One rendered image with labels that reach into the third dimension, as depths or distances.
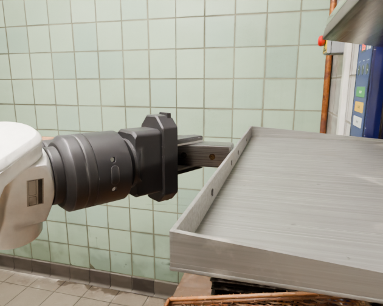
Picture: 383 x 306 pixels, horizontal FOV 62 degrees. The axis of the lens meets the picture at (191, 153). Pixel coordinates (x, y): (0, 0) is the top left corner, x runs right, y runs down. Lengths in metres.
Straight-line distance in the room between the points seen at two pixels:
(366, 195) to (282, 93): 1.31
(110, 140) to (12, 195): 0.11
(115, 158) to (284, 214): 0.19
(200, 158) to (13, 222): 0.24
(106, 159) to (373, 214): 0.27
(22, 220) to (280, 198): 0.26
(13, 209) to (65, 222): 1.94
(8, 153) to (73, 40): 1.74
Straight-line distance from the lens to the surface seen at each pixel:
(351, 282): 0.21
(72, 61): 2.03
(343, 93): 1.25
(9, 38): 2.31
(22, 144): 0.33
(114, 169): 0.36
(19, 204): 0.36
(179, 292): 1.23
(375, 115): 0.86
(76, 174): 0.35
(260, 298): 0.87
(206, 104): 1.71
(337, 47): 1.33
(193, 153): 0.46
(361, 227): 0.30
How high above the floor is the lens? 1.30
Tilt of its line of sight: 12 degrees down
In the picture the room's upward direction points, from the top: straight up
